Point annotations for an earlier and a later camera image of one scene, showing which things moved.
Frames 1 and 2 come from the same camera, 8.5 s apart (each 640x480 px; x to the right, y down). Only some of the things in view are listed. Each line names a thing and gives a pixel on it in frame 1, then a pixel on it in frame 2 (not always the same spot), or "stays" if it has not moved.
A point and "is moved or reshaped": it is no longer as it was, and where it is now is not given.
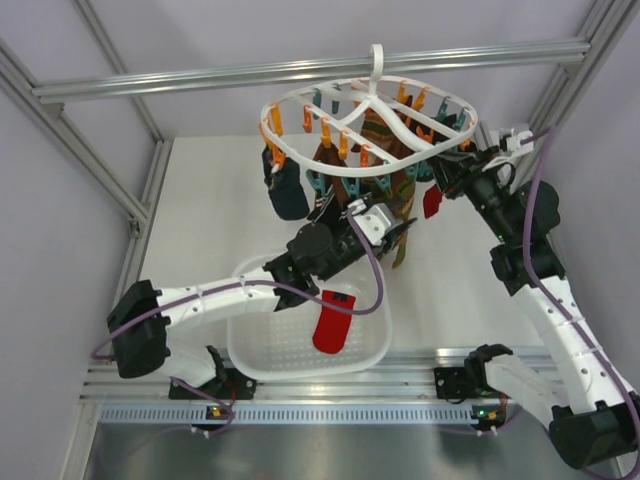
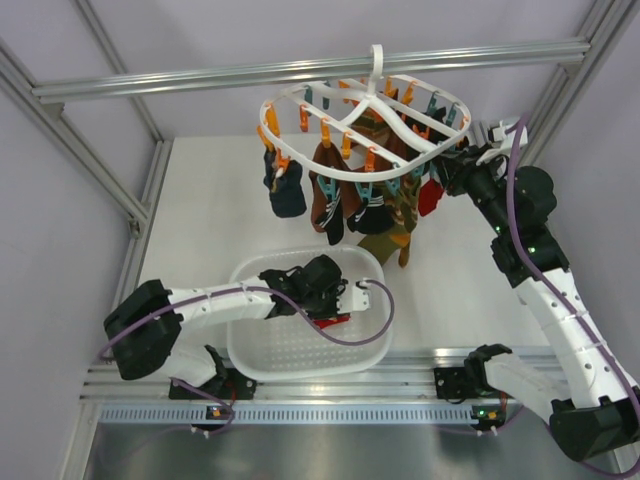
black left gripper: x=389 y=242 → x=336 y=288
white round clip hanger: x=375 y=66 is moved or reshaped
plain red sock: x=331 y=334 is moved or reshaped
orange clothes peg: x=326 y=132 stays
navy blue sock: x=286 y=187 stays
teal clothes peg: x=353 y=189 → x=365 y=192
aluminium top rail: x=508 y=58 stays
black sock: x=449 y=120 → x=439 y=114
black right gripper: x=456 y=171 stays
